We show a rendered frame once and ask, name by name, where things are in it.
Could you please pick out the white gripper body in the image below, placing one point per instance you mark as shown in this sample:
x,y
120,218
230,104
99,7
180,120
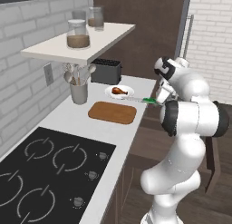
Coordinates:
x,y
163,93

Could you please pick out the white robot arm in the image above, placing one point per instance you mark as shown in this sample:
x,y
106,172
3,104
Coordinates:
x,y
184,155

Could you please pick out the white plate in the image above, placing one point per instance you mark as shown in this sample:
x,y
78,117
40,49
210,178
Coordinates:
x,y
129,91

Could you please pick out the wooden cutting board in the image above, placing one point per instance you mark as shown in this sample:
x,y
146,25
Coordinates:
x,y
112,112

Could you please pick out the dark brown drawer front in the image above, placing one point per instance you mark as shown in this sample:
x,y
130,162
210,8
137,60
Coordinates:
x,y
213,164

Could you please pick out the brown chicken drumstick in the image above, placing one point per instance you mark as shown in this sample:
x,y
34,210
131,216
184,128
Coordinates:
x,y
117,90

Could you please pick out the black toaster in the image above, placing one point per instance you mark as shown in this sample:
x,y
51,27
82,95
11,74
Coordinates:
x,y
105,72

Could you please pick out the dark brown tall cupboard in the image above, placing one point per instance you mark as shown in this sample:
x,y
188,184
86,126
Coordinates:
x,y
145,31

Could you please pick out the white spatula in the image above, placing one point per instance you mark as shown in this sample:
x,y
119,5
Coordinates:
x,y
91,68

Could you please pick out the grey utensil pot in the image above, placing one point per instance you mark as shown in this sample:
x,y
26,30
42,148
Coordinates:
x,y
79,94

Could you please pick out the grey hob knob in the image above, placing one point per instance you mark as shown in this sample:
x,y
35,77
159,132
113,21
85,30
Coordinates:
x,y
92,174
78,202
103,155

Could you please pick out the tall glass jar brown contents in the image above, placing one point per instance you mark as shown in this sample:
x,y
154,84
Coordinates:
x,y
96,19

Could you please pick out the large glass jar brown contents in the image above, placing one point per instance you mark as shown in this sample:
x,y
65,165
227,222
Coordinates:
x,y
78,35

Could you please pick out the dark brown base cupboards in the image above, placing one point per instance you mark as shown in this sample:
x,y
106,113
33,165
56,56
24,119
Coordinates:
x,y
123,194

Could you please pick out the black hob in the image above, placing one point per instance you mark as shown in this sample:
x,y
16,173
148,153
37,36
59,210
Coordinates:
x,y
45,170

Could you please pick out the white wall shelf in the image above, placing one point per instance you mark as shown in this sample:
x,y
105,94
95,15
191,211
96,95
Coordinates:
x,y
90,43

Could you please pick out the grey wall socket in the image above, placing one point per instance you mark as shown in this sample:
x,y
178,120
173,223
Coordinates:
x,y
48,74

